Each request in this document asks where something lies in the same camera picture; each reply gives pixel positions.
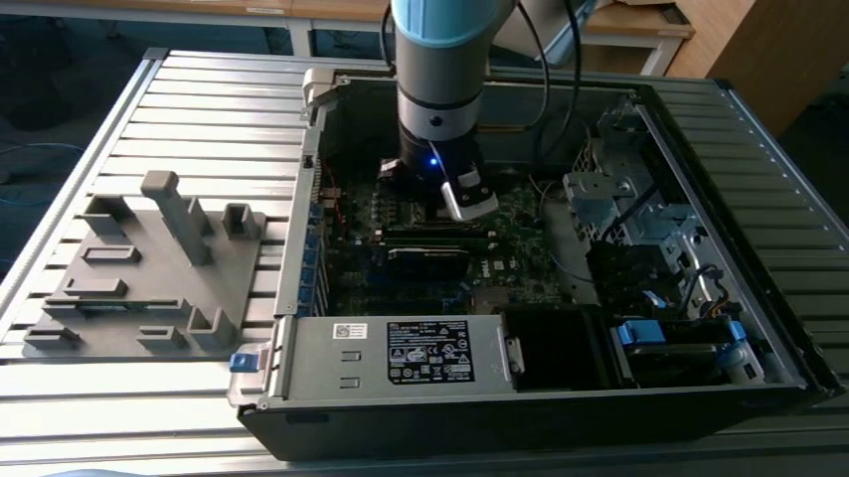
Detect CPU socket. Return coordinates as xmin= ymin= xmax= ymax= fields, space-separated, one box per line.
xmin=409 ymin=198 xmax=481 ymax=230

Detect black graphics card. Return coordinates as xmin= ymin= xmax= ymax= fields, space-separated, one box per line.
xmin=386 ymin=246 xmax=474 ymax=284

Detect green motherboard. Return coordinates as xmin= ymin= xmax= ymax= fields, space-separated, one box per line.
xmin=311 ymin=158 xmax=602 ymax=317

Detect silver metal drive cage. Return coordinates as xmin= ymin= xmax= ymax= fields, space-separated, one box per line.
xmin=561 ymin=93 xmax=716 ymax=279

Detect grey slanted plate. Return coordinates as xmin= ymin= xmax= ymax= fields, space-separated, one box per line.
xmin=541 ymin=203 xmax=602 ymax=305

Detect small chipset heatsink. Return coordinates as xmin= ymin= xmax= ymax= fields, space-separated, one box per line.
xmin=473 ymin=286 xmax=513 ymax=308

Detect grey power supply unit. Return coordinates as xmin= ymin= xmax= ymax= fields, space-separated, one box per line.
xmin=282 ymin=313 xmax=520 ymax=398

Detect grey parts rack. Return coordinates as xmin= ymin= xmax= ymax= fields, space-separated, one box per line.
xmin=23 ymin=170 xmax=269 ymax=360

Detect wooden desk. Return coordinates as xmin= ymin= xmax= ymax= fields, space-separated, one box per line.
xmin=0 ymin=0 xmax=697 ymax=76

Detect hard disk in blue carrier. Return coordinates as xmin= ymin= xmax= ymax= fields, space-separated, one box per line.
xmin=613 ymin=319 xmax=751 ymax=389

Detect black PC case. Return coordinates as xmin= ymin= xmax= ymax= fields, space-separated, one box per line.
xmin=225 ymin=67 xmax=848 ymax=463

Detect green RAM stick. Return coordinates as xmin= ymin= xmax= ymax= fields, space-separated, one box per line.
xmin=77 ymin=303 xmax=146 ymax=316

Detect wooden cabinet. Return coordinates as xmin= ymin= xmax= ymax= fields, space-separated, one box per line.
xmin=667 ymin=0 xmax=849 ymax=138

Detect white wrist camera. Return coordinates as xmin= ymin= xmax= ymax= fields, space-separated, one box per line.
xmin=440 ymin=166 xmax=501 ymax=224

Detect grey case handle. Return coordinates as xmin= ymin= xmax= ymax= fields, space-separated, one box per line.
xmin=302 ymin=68 xmax=352 ymax=109

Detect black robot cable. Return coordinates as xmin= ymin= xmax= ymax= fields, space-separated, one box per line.
xmin=381 ymin=0 xmax=585 ymax=165

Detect black wire bundle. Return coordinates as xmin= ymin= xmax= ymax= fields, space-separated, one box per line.
xmin=586 ymin=241 xmax=665 ymax=304

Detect coloured power wires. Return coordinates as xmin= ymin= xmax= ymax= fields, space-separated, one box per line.
xmin=703 ymin=292 xmax=743 ymax=322

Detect blue floor cable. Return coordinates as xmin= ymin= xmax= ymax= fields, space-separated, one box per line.
xmin=0 ymin=142 xmax=89 ymax=208

